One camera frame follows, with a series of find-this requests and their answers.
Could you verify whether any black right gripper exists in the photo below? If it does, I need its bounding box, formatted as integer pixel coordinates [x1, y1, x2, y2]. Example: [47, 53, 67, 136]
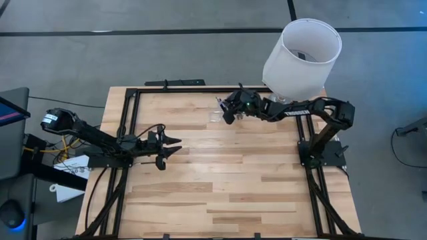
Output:
[222, 85, 264, 125]

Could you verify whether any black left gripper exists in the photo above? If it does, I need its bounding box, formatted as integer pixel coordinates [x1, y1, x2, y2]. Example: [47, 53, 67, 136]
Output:
[146, 126, 183, 171]

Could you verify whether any white shade table lamp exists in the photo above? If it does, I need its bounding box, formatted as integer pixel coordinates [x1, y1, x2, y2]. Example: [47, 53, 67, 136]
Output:
[262, 18, 344, 105]

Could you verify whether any white printed paper sheet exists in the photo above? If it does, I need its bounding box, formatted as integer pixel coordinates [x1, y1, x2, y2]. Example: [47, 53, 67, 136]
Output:
[53, 154, 91, 181]

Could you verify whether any black equipment stand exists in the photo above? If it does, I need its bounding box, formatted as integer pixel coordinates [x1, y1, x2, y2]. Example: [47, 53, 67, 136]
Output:
[21, 133, 88, 191]

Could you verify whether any white paper tag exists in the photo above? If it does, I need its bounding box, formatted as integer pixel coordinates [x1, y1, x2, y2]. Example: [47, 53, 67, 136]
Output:
[49, 183, 86, 203]

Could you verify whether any grey side desk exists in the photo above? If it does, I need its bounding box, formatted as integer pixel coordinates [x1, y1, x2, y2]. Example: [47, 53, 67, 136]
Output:
[0, 87, 36, 240]

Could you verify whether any dark computer monitor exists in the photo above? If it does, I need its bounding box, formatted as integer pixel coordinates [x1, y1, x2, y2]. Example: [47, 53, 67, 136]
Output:
[0, 95, 31, 128]

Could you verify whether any black computer mouse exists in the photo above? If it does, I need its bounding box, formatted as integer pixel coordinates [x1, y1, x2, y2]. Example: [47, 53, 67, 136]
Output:
[0, 199, 26, 231]

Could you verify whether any black aluminium table frame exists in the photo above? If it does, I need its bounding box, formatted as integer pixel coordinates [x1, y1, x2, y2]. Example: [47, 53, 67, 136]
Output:
[71, 87, 366, 240]

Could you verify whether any black camera bar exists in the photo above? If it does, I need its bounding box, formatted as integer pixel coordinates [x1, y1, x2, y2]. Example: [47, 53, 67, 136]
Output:
[144, 79, 206, 87]

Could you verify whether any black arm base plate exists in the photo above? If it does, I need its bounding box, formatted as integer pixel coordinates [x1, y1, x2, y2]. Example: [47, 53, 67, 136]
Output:
[87, 146, 135, 169]
[298, 139, 348, 168]

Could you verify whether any thin black floor cable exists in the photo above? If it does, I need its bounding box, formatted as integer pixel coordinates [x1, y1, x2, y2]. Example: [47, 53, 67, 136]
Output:
[28, 95, 106, 109]

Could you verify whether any yellow cable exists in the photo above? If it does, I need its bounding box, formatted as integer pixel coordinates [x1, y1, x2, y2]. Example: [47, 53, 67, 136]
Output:
[23, 135, 81, 158]

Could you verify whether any curved black floor cable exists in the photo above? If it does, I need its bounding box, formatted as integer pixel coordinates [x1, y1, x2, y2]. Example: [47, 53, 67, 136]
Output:
[390, 127, 427, 169]

